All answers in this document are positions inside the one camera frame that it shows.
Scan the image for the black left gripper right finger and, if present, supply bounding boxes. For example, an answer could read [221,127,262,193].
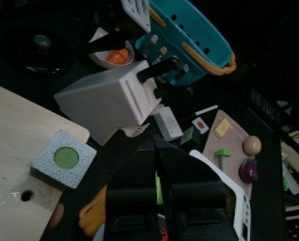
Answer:
[154,137,237,241]

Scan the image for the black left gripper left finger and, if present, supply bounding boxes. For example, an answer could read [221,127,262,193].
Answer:
[102,137,160,241]

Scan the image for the white plastic dish rack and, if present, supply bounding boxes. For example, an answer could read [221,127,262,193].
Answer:
[188,149,252,241]

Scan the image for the purple toy eggplant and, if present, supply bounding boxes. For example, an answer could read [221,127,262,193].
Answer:
[237,157,260,185]

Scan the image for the green toy bolt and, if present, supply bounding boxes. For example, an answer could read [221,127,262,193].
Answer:
[213,148,232,172]

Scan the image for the peach round toy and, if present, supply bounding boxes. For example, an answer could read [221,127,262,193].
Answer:
[46,202,65,231]

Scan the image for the white cube with green circle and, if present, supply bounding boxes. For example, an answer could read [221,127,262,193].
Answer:
[29,129,97,190]

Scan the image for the pink toy board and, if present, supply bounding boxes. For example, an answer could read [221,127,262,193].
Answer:
[201,109,254,200]

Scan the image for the dark green small cube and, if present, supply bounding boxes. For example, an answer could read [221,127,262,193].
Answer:
[180,126,202,147]

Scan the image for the beige toy egg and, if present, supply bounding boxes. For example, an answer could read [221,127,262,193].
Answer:
[242,135,264,157]

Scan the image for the yellow square tile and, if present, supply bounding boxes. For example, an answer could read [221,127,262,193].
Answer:
[212,118,232,138]

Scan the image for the white card with red dot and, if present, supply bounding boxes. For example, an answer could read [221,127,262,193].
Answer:
[190,116,210,136]

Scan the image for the white speckled small block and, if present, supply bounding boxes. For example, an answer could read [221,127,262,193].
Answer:
[152,105,184,142]

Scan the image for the white thin stick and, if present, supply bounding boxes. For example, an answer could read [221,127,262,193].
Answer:
[193,104,220,117]

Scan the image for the white toy toaster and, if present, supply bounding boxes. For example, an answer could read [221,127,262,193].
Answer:
[53,59,164,147]

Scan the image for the light wooden cutting board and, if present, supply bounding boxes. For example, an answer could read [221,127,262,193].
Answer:
[0,80,92,241]

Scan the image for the orange toy fruit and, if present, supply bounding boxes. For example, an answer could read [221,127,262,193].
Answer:
[104,48,130,66]

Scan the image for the white small bowl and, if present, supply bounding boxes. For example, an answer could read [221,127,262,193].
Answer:
[86,40,136,71]

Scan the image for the black pan with grey knob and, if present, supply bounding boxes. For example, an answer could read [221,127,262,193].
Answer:
[0,24,74,77]

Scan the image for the teal plastic basket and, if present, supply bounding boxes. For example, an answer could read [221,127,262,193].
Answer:
[134,0,237,88]

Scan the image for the white perforated plastic panel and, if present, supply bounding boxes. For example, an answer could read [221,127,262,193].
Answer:
[120,0,152,33]

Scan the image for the black toy knife handle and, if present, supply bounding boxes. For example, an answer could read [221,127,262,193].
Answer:
[136,56,181,84]

